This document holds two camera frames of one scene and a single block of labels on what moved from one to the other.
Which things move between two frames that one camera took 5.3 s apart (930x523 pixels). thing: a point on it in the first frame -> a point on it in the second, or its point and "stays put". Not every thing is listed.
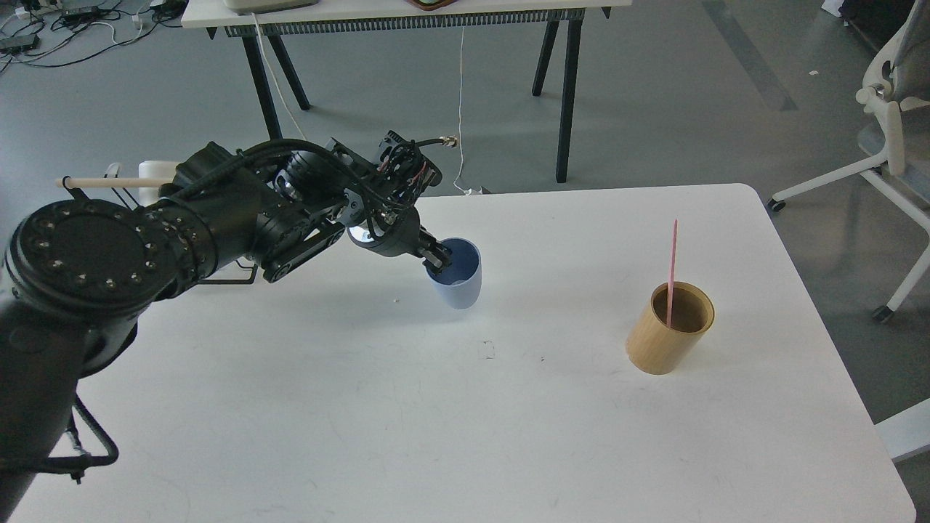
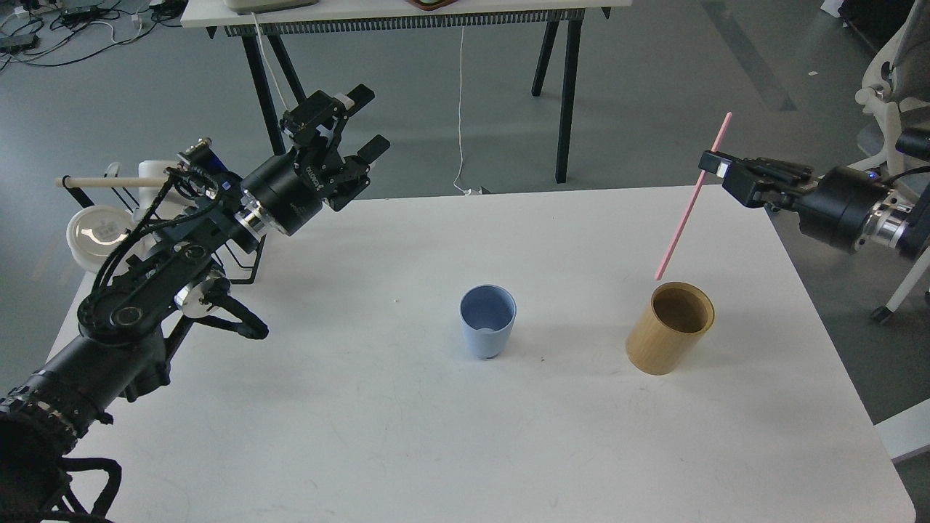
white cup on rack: x=154 y=169 stays put
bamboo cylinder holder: x=655 y=348 stays put
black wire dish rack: x=67 y=181 stays put
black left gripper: x=398 y=234 -> x=291 y=187
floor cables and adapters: x=56 y=33 stays put
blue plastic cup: x=459 y=282 -> x=488 y=311
